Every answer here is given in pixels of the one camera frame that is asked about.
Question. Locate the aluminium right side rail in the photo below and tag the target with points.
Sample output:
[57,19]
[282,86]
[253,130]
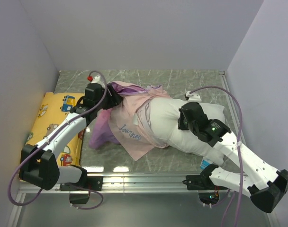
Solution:
[233,109]

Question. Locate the white pillow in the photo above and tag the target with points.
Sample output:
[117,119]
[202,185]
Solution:
[164,115]

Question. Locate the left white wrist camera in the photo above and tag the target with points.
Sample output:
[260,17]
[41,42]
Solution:
[96,79]

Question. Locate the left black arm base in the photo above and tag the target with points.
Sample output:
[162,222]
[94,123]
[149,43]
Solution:
[79,195]

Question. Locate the yellow cartoon car pillow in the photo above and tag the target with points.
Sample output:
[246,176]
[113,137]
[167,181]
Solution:
[53,111]

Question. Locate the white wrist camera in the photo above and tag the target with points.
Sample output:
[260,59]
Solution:
[96,79]
[193,97]

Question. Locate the aluminium front rail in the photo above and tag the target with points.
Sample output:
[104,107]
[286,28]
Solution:
[142,183]

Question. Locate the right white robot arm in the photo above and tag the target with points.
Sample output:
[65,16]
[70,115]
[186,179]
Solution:
[259,181]

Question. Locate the pink purple Elsa pillowcase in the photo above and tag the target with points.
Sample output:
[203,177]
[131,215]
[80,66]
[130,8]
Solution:
[128,123]

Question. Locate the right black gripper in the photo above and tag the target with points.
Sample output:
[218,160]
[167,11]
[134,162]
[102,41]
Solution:
[181,125]

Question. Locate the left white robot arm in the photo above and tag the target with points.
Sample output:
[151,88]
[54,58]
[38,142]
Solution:
[39,162]

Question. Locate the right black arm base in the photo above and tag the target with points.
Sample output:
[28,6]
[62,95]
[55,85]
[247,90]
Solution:
[209,194]

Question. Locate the aluminium rail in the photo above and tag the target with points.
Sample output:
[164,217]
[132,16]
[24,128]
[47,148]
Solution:
[142,183]
[233,109]

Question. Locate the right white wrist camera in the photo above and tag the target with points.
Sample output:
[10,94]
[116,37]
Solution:
[193,97]

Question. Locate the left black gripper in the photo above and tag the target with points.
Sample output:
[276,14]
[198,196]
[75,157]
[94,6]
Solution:
[115,100]

